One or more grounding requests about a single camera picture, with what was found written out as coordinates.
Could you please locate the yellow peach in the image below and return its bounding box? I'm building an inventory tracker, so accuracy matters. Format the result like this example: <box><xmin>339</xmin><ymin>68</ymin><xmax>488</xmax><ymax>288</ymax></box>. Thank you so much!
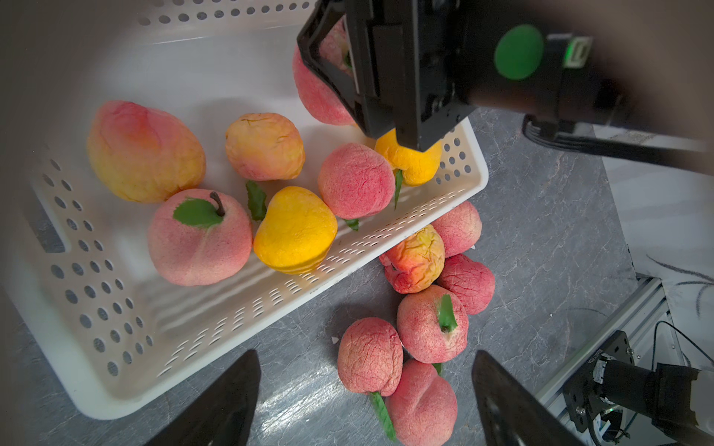
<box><xmin>375</xmin><ymin>129</ymin><xmax>443</xmax><ymax>187</ymax></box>

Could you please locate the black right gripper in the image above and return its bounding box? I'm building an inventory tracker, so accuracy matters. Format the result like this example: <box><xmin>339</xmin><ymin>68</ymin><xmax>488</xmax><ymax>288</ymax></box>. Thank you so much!
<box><xmin>297</xmin><ymin>1</ymin><xmax>491</xmax><ymax>152</ymax></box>

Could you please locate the orange pink wrinkled peach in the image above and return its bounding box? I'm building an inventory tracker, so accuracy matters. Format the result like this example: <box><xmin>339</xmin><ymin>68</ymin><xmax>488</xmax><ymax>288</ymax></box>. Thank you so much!
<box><xmin>87</xmin><ymin>100</ymin><xmax>206</xmax><ymax>204</ymax></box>

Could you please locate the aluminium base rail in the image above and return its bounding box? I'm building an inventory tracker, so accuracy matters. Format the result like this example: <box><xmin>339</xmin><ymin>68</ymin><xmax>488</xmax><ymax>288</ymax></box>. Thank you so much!
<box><xmin>534</xmin><ymin>275</ymin><xmax>687</xmax><ymax>414</ymax></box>

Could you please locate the pink peach upper row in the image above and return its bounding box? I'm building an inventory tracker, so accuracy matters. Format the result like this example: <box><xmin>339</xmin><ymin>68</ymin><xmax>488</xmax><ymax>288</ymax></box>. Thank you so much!
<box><xmin>431</xmin><ymin>201</ymin><xmax>483</xmax><ymax>258</ymax></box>

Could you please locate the pink peach with leaf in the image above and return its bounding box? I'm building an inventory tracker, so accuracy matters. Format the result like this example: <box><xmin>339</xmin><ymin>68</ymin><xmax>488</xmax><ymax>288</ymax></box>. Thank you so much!
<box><xmin>397</xmin><ymin>285</ymin><xmax>469</xmax><ymax>363</ymax></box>

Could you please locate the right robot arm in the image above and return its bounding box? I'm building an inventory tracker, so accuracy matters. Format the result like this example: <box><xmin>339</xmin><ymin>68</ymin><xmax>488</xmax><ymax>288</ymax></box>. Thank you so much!
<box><xmin>297</xmin><ymin>1</ymin><xmax>713</xmax><ymax>174</ymax></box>

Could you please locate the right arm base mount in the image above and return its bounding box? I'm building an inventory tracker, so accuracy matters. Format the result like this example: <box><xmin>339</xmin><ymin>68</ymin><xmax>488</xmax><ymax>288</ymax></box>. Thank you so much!
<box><xmin>562</xmin><ymin>331</ymin><xmax>713</xmax><ymax>445</ymax></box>

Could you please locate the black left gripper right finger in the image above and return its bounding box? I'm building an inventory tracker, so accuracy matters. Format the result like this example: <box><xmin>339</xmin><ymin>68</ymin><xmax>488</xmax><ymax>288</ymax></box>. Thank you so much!
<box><xmin>472</xmin><ymin>350</ymin><xmax>582</xmax><ymax>446</ymax></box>

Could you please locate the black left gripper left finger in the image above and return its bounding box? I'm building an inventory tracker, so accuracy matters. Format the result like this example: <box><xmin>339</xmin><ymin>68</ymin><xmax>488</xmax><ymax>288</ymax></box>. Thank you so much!
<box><xmin>148</xmin><ymin>349</ymin><xmax>261</xmax><ymax>445</ymax></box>

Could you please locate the white perforated plastic basket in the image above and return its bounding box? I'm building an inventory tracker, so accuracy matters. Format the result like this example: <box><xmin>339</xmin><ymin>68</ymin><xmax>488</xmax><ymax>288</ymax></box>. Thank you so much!
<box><xmin>1</xmin><ymin>1</ymin><xmax>488</xmax><ymax>420</ymax></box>

